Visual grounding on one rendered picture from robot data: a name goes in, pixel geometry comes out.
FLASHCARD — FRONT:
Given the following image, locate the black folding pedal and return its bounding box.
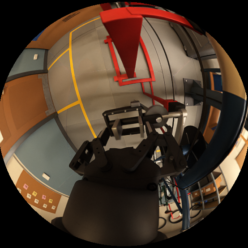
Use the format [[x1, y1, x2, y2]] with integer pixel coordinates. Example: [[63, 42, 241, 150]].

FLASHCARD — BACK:
[[102, 105, 146, 141]]

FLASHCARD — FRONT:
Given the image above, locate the grey round disc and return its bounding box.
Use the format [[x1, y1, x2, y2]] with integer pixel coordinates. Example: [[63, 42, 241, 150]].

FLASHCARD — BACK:
[[145, 105, 169, 129]]

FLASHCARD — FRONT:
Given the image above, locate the brown cardboard box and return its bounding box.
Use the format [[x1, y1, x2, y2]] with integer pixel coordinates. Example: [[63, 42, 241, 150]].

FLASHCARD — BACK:
[[191, 188, 204, 199], [213, 175, 223, 190], [203, 182, 217, 196]]

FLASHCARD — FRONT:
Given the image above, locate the red work stand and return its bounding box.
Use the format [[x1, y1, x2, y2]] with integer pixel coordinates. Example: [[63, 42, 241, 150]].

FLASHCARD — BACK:
[[99, 2, 206, 109]]

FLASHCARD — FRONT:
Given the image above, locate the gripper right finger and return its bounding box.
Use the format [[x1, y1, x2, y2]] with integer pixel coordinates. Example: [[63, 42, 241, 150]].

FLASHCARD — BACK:
[[123, 121, 188, 174]]

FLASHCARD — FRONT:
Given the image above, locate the black tyre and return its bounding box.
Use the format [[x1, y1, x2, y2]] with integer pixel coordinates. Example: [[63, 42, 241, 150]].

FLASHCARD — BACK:
[[190, 204, 204, 218], [168, 210, 184, 224]]

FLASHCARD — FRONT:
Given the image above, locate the black clamp block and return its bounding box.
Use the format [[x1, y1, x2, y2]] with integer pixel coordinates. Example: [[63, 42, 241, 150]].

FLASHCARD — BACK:
[[167, 101, 185, 113]]

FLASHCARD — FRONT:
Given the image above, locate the cork notice board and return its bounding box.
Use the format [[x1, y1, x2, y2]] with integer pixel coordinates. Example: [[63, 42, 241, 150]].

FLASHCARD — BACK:
[[14, 169, 63, 214]]

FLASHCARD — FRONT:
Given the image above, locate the grey shelf unit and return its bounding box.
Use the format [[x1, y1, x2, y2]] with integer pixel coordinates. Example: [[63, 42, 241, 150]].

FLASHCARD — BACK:
[[188, 170, 229, 211]]

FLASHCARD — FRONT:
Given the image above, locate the orange door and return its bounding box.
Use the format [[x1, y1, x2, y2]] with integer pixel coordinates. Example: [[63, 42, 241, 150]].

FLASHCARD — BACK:
[[0, 74, 57, 158]]

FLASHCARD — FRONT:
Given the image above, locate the dark steel beam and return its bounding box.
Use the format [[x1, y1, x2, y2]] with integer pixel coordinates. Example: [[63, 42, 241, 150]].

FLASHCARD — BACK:
[[185, 86, 224, 105]]

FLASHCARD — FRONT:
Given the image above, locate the grey bent spindle tube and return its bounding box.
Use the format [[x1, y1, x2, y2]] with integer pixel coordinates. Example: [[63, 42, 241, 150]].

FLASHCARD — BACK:
[[162, 108, 188, 145]]

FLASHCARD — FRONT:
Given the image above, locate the blue stand leg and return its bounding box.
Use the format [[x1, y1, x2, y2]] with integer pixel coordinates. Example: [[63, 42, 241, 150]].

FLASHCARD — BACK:
[[178, 172, 192, 231]]

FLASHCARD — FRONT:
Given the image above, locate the grey cabinet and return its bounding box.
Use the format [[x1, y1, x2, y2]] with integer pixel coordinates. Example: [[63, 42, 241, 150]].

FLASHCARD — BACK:
[[168, 20, 218, 61]]

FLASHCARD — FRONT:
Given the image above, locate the grey mounting plate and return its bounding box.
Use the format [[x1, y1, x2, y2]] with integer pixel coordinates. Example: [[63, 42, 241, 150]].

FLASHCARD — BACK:
[[183, 77, 204, 107]]

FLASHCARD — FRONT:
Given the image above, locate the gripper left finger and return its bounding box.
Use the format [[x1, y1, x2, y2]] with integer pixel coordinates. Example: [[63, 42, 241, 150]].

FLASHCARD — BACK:
[[68, 128, 114, 176]]

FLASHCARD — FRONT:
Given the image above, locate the orange wall panel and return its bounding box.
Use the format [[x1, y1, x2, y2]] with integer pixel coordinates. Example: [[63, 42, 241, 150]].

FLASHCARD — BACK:
[[25, 4, 103, 50]]

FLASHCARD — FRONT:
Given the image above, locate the dark blue frame tube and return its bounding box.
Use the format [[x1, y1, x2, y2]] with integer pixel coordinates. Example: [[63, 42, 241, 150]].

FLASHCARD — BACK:
[[176, 90, 248, 191]]

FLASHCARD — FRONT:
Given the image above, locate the black round chainring disc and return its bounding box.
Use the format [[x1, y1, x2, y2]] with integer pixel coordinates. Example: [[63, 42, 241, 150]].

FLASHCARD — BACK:
[[180, 125, 207, 169]]

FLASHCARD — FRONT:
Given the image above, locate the blue wall board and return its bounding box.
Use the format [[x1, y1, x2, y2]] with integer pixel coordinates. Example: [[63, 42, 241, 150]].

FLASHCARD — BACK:
[[209, 68, 223, 92]]

